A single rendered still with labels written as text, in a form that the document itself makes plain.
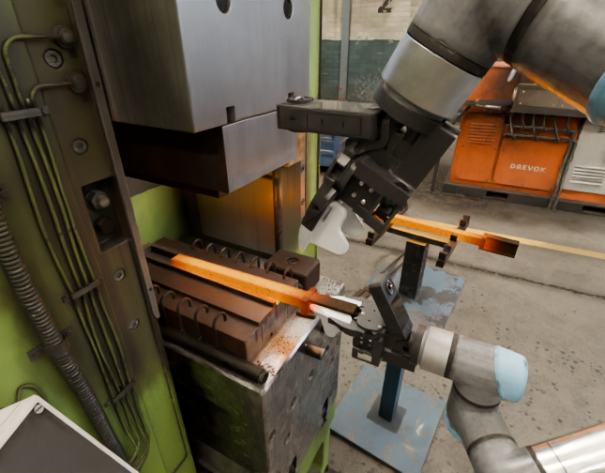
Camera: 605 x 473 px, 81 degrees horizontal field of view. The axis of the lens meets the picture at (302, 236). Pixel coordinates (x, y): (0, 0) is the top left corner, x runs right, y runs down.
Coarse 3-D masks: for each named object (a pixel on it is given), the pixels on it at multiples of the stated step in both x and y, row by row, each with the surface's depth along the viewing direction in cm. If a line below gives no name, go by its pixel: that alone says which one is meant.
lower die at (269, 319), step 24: (168, 240) 96; (168, 264) 84; (216, 264) 86; (240, 264) 86; (168, 288) 79; (192, 288) 78; (216, 288) 78; (240, 288) 76; (168, 312) 74; (192, 312) 72; (216, 312) 72; (240, 312) 71; (264, 312) 71; (288, 312) 79; (240, 336) 66; (264, 336) 72
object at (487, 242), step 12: (396, 216) 116; (420, 228) 111; (432, 228) 109; (444, 228) 108; (468, 240) 104; (480, 240) 102; (492, 240) 101; (504, 240) 99; (516, 240) 99; (492, 252) 102; (504, 252) 101
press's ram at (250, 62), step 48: (96, 0) 41; (144, 0) 38; (192, 0) 38; (240, 0) 44; (288, 0) 54; (96, 48) 45; (144, 48) 41; (192, 48) 40; (240, 48) 46; (288, 48) 56; (144, 96) 44; (192, 96) 41; (240, 96) 48; (288, 96) 61
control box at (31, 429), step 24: (24, 408) 29; (48, 408) 31; (0, 432) 28; (24, 432) 28; (48, 432) 30; (72, 432) 32; (0, 456) 26; (24, 456) 28; (48, 456) 29; (72, 456) 31; (96, 456) 32
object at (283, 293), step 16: (176, 256) 86; (208, 272) 80; (224, 272) 79; (240, 272) 78; (256, 288) 74; (272, 288) 73; (288, 288) 72; (304, 304) 68; (320, 304) 67; (336, 304) 67; (352, 304) 66
